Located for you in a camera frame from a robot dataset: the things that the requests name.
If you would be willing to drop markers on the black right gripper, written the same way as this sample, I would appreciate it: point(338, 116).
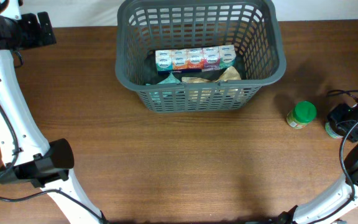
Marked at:
point(337, 113)

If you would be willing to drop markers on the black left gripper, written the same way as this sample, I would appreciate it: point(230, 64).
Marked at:
point(36, 37)

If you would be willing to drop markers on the silver tin can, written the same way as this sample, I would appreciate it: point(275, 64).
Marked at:
point(331, 132)

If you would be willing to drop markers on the green lid glass jar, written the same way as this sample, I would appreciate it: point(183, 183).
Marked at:
point(301, 115)

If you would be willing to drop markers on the Kleenex tissue multipack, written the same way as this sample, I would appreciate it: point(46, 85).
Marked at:
point(195, 59)

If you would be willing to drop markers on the beige crinkled snack bag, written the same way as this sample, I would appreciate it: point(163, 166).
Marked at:
point(229, 74)

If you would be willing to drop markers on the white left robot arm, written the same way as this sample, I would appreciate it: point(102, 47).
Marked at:
point(26, 154)

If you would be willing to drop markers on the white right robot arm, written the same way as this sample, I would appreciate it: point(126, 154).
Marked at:
point(338, 199)

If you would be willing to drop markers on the grey plastic slotted basket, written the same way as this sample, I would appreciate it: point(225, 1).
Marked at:
point(250, 26)

